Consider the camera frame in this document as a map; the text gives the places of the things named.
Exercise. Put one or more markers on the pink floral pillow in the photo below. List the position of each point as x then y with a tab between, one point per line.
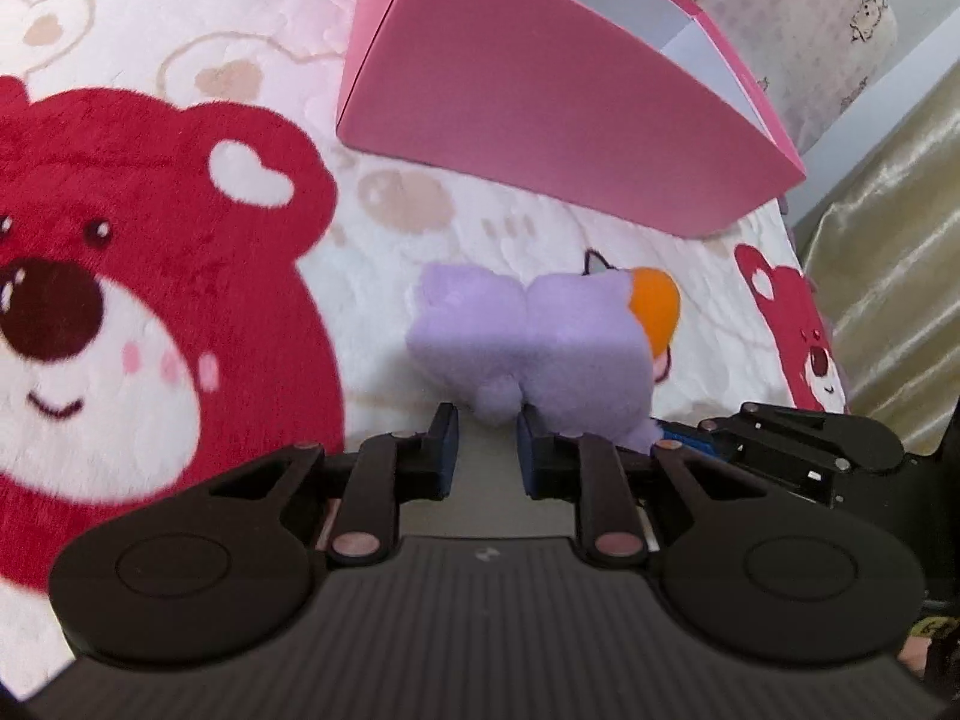
787	0

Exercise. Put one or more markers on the golden curtain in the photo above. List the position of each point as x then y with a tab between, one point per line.
885	277

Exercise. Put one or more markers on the purple plush toy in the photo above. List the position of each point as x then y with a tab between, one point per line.
525	337

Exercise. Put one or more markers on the pink cardboard box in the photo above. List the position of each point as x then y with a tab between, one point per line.
555	105

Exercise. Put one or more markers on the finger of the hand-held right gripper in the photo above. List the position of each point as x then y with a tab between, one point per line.
787	450

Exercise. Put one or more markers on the red bear printed blanket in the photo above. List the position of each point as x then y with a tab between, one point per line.
150	202

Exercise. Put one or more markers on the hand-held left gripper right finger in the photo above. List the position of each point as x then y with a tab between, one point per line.
529	457

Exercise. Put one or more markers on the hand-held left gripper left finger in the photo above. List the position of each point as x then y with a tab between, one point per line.
448	446

